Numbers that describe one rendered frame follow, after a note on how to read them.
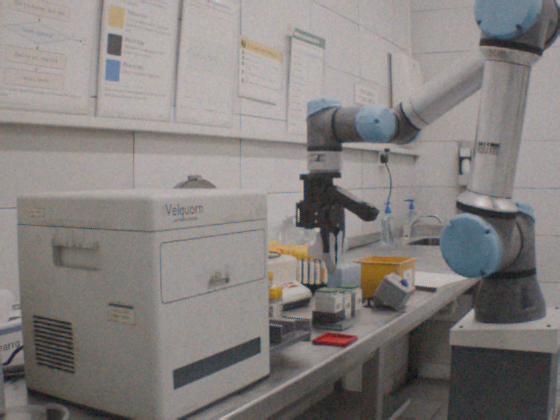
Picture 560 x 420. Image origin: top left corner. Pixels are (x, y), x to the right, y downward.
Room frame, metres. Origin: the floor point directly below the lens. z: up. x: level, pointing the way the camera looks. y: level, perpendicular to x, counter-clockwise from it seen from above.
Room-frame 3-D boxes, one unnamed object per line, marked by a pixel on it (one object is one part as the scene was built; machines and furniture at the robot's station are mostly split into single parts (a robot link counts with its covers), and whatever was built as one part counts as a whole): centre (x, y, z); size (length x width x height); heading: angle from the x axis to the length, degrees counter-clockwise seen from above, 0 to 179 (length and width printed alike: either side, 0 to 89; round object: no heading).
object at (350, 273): (1.62, -0.16, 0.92); 0.10 x 0.07 x 0.10; 146
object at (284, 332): (1.10, 0.02, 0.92); 0.21 x 0.07 x 0.05; 151
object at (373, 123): (1.34, -0.18, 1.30); 0.11 x 0.11 x 0.08; 48
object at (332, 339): (1.25, -0.11, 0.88); 0.07 x 0.07 x 0.01; 61
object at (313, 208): (1.39, -0.09, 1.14); 0.09 x 0.08 x 0.12; 59
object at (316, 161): (1.39, -0.10, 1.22); 0.08 x 0.08 x 0.05
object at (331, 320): (1.38, -0.11, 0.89); 0.09 x 0.05 x 0.04; 59
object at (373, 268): (1.72, -0.28, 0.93); 0.13 x 0.13 x 0.10; 60
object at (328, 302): (1.38, -0.11, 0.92); 0.05 x 0.04 x 0.06; 59
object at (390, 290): (1.56, -0.26, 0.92); 0.13 x 0.07 x 0.08; 61
